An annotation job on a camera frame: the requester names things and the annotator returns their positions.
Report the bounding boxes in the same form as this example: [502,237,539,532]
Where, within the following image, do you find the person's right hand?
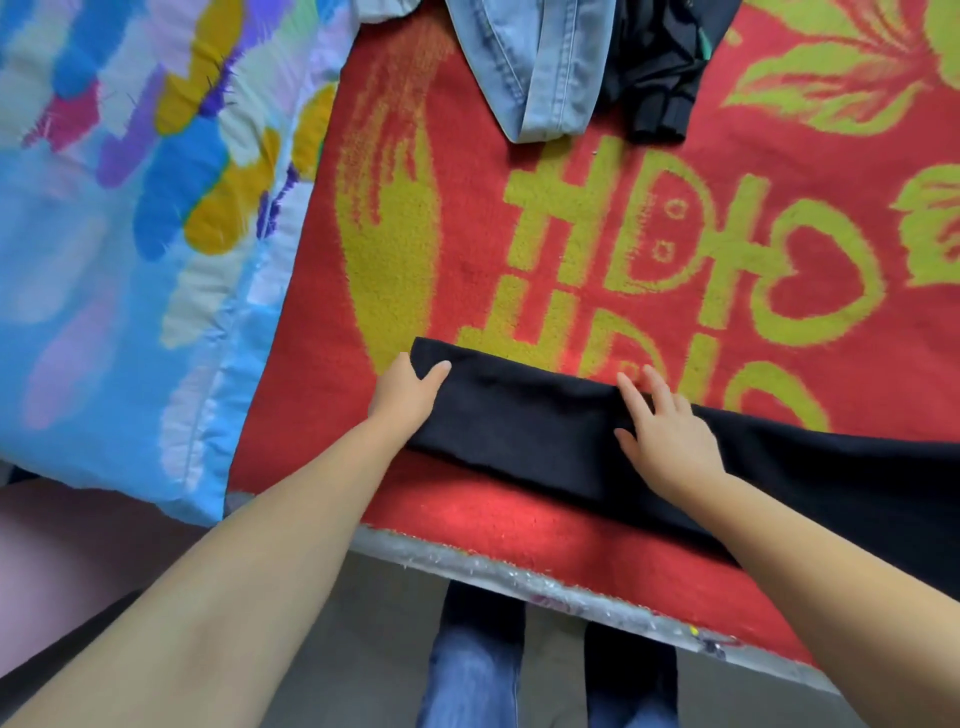
[612,364,729,509]

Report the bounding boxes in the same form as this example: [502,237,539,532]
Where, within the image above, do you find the person's left hand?
[366,351,453,449]

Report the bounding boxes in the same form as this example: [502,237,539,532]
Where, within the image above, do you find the black wide leg trousers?
[408,336,960,602]

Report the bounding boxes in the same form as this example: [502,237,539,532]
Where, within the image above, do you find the pile of mixed clothes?
[352,0,744,147]

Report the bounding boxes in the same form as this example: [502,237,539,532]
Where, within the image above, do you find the person's left forearm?
[0,412,414,728]

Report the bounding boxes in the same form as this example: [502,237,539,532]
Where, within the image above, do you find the person's right forearm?
[675,468,960,728]

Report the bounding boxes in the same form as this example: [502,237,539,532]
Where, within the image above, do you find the person's blue trousers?
[415,580,684,728]

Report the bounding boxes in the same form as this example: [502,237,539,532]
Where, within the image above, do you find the red and yellow blanket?
[225,0,960,695]

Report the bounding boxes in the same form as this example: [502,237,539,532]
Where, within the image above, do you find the blue patterned pillow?
[0,0,362,527]

